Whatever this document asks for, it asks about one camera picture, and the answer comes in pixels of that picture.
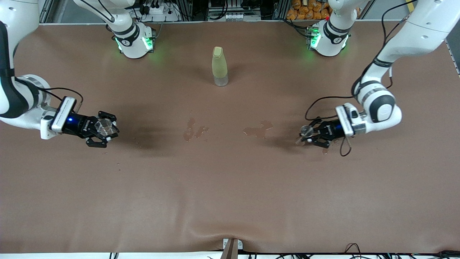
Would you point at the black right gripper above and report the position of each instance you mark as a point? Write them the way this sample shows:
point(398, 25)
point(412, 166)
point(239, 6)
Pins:
point(79, 126)

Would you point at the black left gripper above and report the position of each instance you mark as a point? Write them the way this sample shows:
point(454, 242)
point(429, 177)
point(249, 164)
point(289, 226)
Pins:
point(331, 131)

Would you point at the clear glass cup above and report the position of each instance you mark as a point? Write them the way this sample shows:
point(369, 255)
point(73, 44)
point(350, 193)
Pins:
point(105, 126)

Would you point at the metal jigger measuring cup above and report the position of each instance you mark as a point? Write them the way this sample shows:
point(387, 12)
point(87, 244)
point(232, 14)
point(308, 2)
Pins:
point(305, 132)

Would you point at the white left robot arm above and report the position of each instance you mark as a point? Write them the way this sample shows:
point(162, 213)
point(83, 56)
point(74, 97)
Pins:
point(420, 32)

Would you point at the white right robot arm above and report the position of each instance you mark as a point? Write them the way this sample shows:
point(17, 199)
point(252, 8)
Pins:
point(131, 39)

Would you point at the brown liquid spill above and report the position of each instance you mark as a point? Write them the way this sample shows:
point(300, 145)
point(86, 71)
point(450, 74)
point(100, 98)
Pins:
point(190, 131)
point(258, 131)

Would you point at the brown table mat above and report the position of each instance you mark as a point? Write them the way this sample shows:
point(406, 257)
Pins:
point(230, 187)

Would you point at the yellow-green bottle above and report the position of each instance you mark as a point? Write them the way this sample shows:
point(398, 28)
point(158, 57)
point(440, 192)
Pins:
point(219, 64)

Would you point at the orange snack packs pile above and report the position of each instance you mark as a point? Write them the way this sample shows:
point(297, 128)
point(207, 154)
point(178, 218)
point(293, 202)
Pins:
point(305, 10)

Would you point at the white power strip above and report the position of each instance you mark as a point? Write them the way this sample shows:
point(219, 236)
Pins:
point(158, 10)

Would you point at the grey control box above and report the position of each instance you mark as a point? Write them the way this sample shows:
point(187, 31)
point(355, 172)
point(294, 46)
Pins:
point(233, 16)

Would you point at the aluminium frame profile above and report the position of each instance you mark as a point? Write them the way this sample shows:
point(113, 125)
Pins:
point(45, 12)

